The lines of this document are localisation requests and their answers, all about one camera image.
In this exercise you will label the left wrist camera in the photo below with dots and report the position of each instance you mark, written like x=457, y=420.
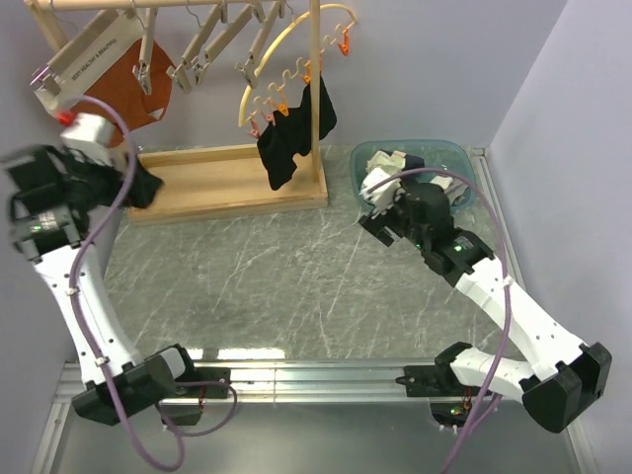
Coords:
x=90, y=135

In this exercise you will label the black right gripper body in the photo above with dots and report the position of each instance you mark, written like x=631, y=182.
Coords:
x=396, y=218

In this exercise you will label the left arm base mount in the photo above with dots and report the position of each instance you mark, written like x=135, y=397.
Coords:
x=196, y=393

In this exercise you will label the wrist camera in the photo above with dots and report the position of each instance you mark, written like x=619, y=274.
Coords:
x=380, y=190
x=90, y=135

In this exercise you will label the navy garment in basket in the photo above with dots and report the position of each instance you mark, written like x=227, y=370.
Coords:
x=412, y=162

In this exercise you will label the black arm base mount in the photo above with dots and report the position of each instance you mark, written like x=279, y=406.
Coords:
x=450, y=401

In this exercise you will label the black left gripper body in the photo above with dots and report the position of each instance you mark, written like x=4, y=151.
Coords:
x=105, y=183

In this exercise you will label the black underwear hanging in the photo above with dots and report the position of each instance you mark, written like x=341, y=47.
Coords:
x=281, y=141

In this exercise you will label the teal plastic laundry basket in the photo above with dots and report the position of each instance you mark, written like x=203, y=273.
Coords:
x=436, y=154

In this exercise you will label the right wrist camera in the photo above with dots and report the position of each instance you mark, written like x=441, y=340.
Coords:
x=380, y=190

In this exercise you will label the grey garment in basket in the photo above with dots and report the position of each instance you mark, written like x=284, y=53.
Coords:
x=455, y=190

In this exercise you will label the wooden drying rack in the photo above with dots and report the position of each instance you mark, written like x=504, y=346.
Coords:
x=199, y=183

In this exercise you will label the curved multi-clip hanger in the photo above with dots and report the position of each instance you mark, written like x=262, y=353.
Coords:
x=275, y=98

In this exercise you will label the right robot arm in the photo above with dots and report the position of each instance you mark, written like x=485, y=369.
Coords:
x=560, y=376

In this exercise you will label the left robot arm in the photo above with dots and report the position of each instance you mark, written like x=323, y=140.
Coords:
x=49, y=214

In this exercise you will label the orange and cream underwear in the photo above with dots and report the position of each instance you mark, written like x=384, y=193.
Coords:
x=120, y=90

